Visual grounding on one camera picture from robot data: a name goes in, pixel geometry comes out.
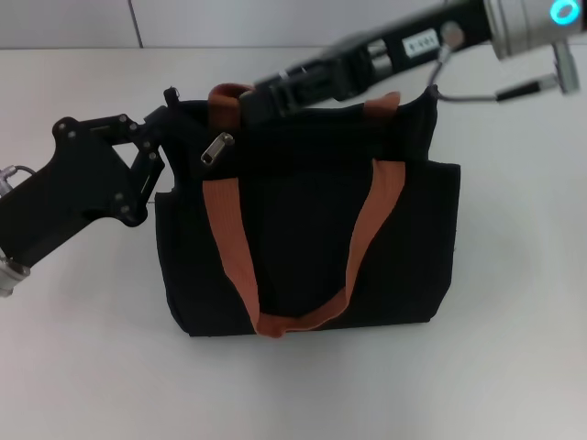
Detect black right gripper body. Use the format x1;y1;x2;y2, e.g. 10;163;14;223
329;0;496;102

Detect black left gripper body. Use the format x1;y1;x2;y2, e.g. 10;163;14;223
0;113;148;270

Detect silver metal zipper pull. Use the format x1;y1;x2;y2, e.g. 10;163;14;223
200;131;237;167

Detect black food bag orange handles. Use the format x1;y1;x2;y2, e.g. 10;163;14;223
153;83;461;339

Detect left wrist cable with plug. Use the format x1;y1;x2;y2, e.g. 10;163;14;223
0;164;37;189

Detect wrist cable with plug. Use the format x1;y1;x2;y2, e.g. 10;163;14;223
430;22;580;105
0;164;37;189

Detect right wrist cable with plug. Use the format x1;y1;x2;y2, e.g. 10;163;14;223
430;22;580;105

